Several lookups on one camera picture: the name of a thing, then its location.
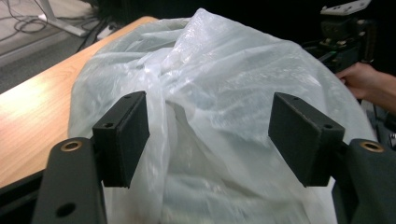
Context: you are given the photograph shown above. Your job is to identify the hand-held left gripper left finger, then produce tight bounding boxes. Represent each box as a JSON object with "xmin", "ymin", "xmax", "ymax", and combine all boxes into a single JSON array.
[{"xmin": 92, "ymin": 90, "xmax": 150, "ymax": 189}]

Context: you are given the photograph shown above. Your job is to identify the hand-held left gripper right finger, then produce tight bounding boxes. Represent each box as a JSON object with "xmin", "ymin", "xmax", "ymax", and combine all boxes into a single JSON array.
[{"xmin": 267, "ymin": 91, "xmax": 347, "ymax": 188}]

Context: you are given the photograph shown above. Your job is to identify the white blue-edged plastic garbage bag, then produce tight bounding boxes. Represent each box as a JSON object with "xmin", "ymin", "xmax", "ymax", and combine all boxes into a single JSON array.
[{"xmin": 67, "ymin": 7, "xmax": 378, "ymax": 224}]

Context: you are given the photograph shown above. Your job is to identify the white power strip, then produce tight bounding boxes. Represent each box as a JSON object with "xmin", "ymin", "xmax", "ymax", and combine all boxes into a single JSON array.
[{"xmin": 95, "ymin": 23, "xmax": 117, "ymax": 41}]

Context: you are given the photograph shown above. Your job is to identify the thick black floor cables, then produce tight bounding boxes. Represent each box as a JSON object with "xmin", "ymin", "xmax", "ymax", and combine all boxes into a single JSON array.
[{"xmin": 75, "ymin": 16, "xmax": 110, "ymax": 53}]

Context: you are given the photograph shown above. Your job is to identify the desk with white metal frame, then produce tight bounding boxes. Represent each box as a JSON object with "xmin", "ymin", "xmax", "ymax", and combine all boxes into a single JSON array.
[{"xmin": 36, "ymin": 0, "xmax": 91, "ymax": 38}]

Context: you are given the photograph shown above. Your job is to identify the tangle of thin black cables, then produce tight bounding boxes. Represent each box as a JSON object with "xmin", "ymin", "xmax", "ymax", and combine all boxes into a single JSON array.
[{"xmin": 0, "ymin": 0, "xmax": 101, "ymax": 35}]

